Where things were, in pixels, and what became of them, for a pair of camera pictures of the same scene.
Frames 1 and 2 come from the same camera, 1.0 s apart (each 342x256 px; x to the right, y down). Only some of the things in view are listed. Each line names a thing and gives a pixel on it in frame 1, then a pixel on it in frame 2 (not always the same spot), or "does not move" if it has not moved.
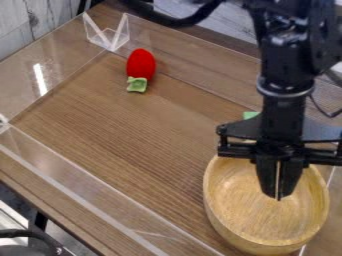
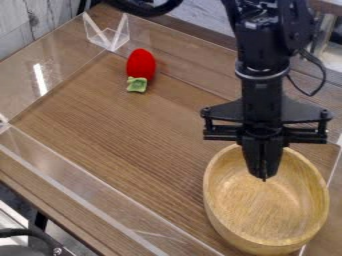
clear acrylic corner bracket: x=107 y=38 does not move
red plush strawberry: x=140 y=67 does not move
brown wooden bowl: x=264 y=226 does not move
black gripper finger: x=290 y=172 to x=274 y=147
